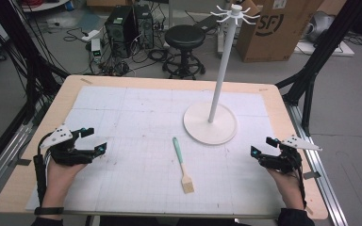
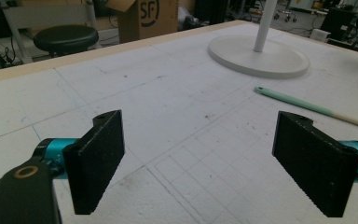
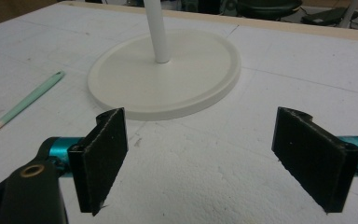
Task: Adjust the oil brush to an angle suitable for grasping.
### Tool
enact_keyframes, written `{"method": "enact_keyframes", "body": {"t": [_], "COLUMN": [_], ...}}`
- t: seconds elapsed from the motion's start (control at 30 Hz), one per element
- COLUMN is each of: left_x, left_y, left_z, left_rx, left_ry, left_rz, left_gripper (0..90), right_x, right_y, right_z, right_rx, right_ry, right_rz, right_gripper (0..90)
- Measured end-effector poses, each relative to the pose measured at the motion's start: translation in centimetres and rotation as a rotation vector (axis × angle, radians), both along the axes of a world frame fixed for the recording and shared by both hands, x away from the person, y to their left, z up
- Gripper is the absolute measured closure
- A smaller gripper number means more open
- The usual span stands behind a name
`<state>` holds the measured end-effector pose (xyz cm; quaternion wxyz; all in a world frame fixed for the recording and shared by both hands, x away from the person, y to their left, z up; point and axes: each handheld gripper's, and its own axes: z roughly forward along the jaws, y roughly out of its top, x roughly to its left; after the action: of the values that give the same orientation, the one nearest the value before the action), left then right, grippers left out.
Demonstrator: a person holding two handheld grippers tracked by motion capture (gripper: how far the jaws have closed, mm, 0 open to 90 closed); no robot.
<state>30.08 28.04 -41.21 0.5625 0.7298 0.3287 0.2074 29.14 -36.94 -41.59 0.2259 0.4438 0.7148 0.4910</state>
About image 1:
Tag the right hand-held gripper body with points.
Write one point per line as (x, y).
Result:
(283, 160)

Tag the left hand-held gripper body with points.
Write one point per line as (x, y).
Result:
(66, 153)

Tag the white hook rack stand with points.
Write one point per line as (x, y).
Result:
(202, 128)

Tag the person's left hand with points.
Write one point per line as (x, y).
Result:
(59, 179)

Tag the person's right hand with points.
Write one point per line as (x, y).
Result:
(287, 188)

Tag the grey tape piece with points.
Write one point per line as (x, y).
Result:
(23, 162)
(311, 175)

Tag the white grid mat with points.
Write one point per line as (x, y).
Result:
(132, 119)

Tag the black wristband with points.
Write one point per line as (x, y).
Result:
(48, 210)

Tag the white device with green display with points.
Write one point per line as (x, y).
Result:
(96, 48)

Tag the white power strip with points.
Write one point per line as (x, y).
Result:
(90, 35)

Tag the large cardboard box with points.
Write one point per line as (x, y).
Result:
(273, 37)

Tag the white flat board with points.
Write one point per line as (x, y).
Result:
(326, 49)

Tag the large black computer tower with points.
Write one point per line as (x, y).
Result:
(121, 28)

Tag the slim black computer tower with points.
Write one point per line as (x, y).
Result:
(144, 26)

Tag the black round stool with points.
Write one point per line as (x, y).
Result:
(184, 37)

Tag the aluminium rail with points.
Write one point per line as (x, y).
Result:
(3, 163)
(322, 175)

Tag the black metal frame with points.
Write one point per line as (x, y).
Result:
(320, 56)
(28, 62)

